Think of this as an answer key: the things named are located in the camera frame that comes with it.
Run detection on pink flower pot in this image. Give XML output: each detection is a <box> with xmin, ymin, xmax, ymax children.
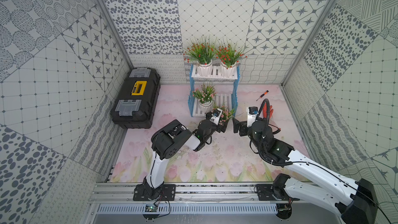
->
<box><xmin>213</xmin><ymin>105</ymin><xmax>236</xmax><ymax>125</ymax></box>
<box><xmin>193</xmin><ymin>83</ymin><xmax>216</xmax><ymax>114</ymax></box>

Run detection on red flower pot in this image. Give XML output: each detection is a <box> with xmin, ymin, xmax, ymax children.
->
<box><xmin>216</xmin><ymin>41</ymin><xmax>247</xmax><ymax>77</ymax></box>
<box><xmin>183</xmin><ymin>36</ymin><xmax>216</xmax><ymax>77</ymax></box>

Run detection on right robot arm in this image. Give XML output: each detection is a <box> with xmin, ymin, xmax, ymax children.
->
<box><xmin>233</xmin><ymin>119</ymin><xmax>382</xmax><ymax>224</ymax></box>

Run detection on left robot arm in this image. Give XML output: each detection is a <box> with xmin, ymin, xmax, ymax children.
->
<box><xmin>143</xmin><ymin>117</ymin><xmax>220</xmax><ymax>199</ymax></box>

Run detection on blue white wooden rack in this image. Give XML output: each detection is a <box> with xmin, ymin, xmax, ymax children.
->
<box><xmin>188</xmin><ymin>64</ymin><xmax>240</xmax><ymax>117</ymax></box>

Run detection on orange black screwdriver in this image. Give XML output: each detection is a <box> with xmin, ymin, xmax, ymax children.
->
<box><xmin>256</xmin><ymin>90</ymin><xmax>269</xmax><ymax>101</ymax></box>

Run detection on black plastic toolbox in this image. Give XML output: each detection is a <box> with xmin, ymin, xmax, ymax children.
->
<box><xmin>110</xmin><ymin>67</ymin><xmax>161</xmax><ymax>129</ymax></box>

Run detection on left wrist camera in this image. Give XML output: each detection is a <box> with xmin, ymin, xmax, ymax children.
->
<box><xmin>209</xmin><ymin>108</ymin><xmax>222</xmax><ymax>125</ymax></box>

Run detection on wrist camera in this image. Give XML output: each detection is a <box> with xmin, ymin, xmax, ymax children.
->
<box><xmin>209</xmin><ymin>108</ymin><xmax>222</xmax><ymax>125</ymax></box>
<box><xmin>247</xmin><ymin>106</ymin><xmax>258</xmax><ymax>128</ymax></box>

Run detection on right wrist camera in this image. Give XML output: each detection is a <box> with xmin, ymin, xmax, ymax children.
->
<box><xmin>247</xmin><ymin>106</ymin><xmax>258</xmax><ymax>128</ymax></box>

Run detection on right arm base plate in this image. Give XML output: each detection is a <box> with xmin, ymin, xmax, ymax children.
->
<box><xmin>254</xmin><ymin>184</ymin><xmax>299</xmax><ymax>201</ymax></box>

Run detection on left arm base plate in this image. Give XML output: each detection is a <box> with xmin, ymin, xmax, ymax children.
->
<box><xmin>133</xmin><ymin>184</ymin><xmax>176</xmax><ymax>201</ymax></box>

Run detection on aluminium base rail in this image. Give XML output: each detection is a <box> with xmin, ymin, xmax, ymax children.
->
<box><xmin>89</xmin><ymin>182</ymin><xmax>287</xmax><ymax>203</ymax></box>

